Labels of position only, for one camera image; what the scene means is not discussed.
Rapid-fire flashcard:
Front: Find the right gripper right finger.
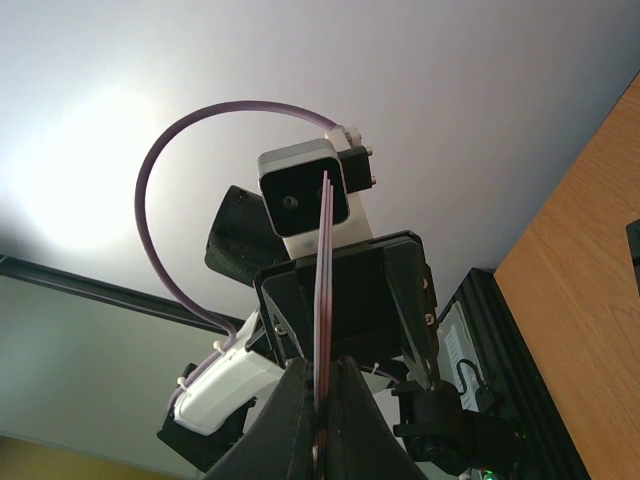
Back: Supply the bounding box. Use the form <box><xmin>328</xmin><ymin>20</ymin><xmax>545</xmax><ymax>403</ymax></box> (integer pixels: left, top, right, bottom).
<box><xmin>327</xmin><ymin>357</ymin><xmax>425</xmax><ymax>480</ymax></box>

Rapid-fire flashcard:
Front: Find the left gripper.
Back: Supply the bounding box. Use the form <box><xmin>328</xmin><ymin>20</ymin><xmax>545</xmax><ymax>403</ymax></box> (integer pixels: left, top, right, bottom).
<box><xmin>253</xmin><ymin>231</ymin><xmax>440</xmax><ymax>389</ymax></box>

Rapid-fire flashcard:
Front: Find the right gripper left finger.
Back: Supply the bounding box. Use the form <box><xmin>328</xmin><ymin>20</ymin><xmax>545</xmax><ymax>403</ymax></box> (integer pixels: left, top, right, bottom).
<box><xmin>204</xmin><ymin>359</ymin><xmax>314</xmax><ymax>480</ymax></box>

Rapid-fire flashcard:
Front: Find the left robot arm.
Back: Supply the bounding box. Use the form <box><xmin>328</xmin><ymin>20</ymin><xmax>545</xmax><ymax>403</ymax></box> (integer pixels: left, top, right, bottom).
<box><xmin>159</xmin><ymin>186</ymin><xmax>521</xmax><ymax>479</ymax></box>

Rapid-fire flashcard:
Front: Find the red white credit card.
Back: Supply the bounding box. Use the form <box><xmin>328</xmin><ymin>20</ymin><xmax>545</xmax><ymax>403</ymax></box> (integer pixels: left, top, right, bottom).
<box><xmin>314</xmin><ymin>172</ymin><xmax>334</xmax><ymax>458</ymax></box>

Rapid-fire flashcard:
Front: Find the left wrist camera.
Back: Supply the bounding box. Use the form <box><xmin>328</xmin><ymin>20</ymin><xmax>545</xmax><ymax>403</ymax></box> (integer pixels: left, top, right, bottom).
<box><xmin>257</xmin><ymin>125</ymin><xmax>375</xmax><ymax>259</ymax></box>

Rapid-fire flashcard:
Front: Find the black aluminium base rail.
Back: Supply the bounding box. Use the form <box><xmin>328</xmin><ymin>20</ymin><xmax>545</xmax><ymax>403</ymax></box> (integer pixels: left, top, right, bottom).
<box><xmin>441</xmin><ymin>268</ymin><xmax>589</xmax><ymax>479</ymax></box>

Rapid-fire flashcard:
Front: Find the left black frame post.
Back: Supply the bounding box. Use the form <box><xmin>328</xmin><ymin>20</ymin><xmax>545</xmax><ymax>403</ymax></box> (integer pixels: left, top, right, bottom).
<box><xmin>1</xmin><ymin>254</ymin><xmax>225</xmax><ymax>334</ymax></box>

